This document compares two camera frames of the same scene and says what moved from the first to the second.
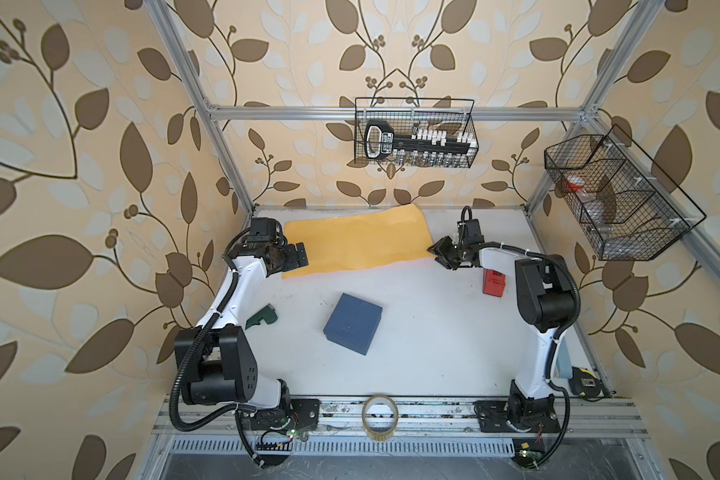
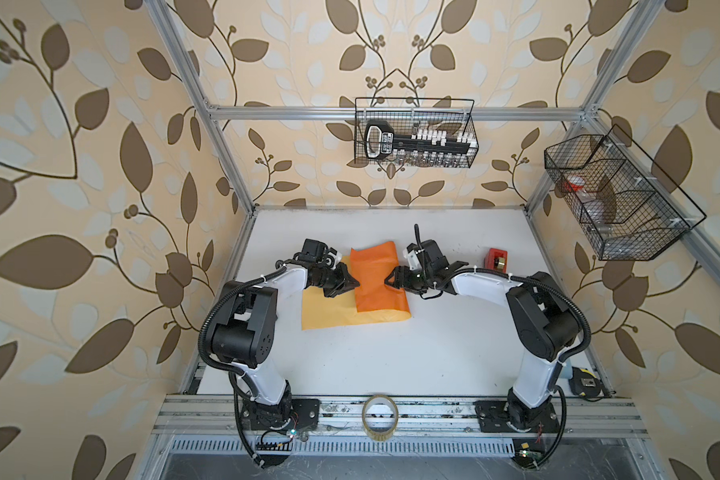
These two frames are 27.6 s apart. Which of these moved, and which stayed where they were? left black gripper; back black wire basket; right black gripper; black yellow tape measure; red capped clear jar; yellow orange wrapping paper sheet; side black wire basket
Moved: left black gripper; yellow orange wrapping paper sheet; right black gripper
Stayed: back black wire basket; black yellow tape measure; side black wire basket; red capped clear jar
